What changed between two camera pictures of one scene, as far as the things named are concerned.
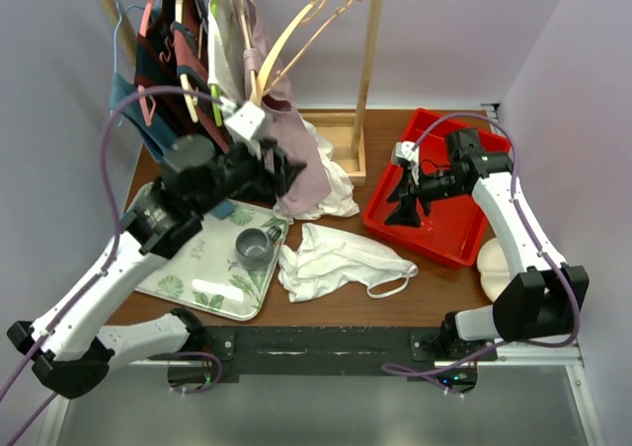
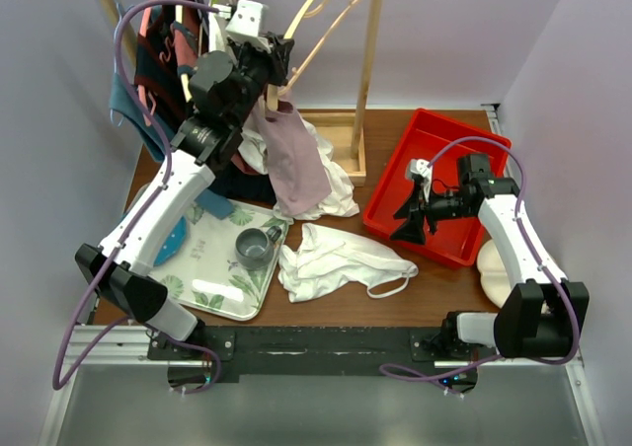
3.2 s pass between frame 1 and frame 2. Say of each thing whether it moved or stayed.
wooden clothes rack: stayed
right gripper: moved
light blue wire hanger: stayed
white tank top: stayed
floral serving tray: stayed
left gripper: moved
